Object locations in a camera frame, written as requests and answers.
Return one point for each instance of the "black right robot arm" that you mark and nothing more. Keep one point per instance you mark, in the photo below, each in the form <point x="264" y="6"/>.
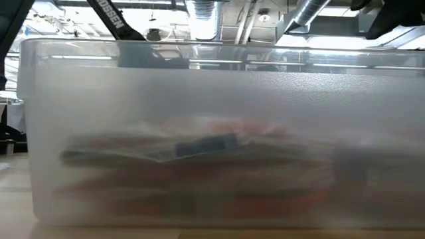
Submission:
<point x="395" y="16"/>

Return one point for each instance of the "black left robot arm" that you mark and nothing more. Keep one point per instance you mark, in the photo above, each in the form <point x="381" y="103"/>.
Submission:
<point x="113" y="20"/>

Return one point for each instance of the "clear plastic bin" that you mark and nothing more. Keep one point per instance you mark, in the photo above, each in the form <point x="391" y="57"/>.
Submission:
<point x="212" y="96"/>

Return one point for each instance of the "corrugated silver ventilation duct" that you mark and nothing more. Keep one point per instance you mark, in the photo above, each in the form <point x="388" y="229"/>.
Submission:
<point x="203" y="20"/>

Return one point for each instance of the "smooth silver ventilation duct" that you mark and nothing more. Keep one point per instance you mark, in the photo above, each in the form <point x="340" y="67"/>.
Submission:
<point x="302" y="16"/>

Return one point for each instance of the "black stand frame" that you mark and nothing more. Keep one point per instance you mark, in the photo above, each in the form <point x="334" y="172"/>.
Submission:
<point x="10" y="136"/>

